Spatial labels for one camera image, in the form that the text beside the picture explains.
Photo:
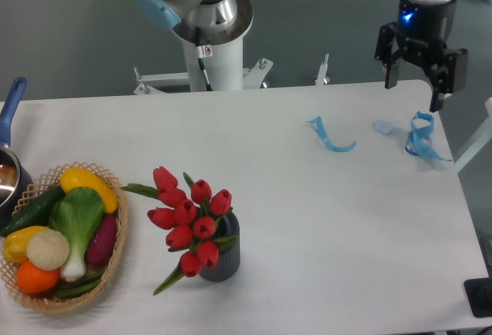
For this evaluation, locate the yellow bell pepper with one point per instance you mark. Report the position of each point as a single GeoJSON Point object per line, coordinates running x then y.
{"type": "Point", "coordinates": [15, 244]}

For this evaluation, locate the white furniture at right edge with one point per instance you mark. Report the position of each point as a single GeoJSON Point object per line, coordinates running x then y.
{"type": "Point", "coordinates": [475, 142]}

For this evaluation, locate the blue tangled ribbon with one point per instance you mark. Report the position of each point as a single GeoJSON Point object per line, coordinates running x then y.
{"type": "Point", "coordinates": [419, 142]}

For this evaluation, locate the dark grey ribbed vase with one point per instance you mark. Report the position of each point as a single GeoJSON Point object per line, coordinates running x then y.
{"type": "Point", "coordinates": [229, 251]}

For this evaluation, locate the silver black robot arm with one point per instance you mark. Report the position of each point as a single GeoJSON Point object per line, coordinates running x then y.
{"type": "Point", "coordinates": [419, 37]}

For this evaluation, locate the light blue small cap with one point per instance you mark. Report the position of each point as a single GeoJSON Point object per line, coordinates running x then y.
{"type": "Point", "coordinates": [383, 127]}

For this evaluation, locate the purple sweet potato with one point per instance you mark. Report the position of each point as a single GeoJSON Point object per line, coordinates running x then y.
{"type": "Point", "coordinates": [103, 242]}

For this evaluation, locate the black device at edge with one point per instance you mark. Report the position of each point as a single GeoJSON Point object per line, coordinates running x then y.
{"type": "Point", "coordinates": [478, 293]}

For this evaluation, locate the white metal stand frame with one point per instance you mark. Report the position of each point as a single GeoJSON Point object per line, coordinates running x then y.
{"type": "Point", "coordinates": [252, 78]}

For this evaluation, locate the blue curved ribbon strip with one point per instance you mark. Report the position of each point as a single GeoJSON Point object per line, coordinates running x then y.
{"type": "Point", "coordinates": [318, 126]}

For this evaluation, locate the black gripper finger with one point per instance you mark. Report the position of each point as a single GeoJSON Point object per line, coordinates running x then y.
{"type": "Point", "coordinates": [391, 74]}
{"type": "Point", "coordinates": [437, 100]}

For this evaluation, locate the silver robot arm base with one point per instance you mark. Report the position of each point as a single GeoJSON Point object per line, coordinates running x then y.
{"type": "Point", "coordinates": [211, 33]}

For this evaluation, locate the green bean pods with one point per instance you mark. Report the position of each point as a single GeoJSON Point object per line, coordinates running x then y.
{"type": "Point", "coordinates": [79, 287]}

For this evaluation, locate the green bok choy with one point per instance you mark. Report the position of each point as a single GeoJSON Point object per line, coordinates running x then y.
{"type": "Point", "coordinates": [77, 216]}

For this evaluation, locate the green cucumber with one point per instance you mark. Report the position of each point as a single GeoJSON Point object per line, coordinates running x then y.
{"type": "Point", "coordinates": [35, 213]}

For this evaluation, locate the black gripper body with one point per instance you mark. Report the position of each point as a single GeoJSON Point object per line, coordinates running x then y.
{"type": "Point", "coordinates": [419, 37]}

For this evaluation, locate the blue handled saucepan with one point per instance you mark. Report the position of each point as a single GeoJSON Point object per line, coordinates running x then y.
{"type": "Point", "coordinates": [14, 178]}

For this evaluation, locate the orange fruit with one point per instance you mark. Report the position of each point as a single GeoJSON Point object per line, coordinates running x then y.
{"type": "Point", "coordinates": [33, 280]}

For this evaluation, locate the red tulip bouquet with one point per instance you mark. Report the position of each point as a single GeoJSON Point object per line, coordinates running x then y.
{"type": "Point", "coordinates": [191, 221]}

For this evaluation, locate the woven wicker basket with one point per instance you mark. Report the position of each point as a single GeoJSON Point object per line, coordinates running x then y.
{"type": "Point", "coordinates": [49, 303]}

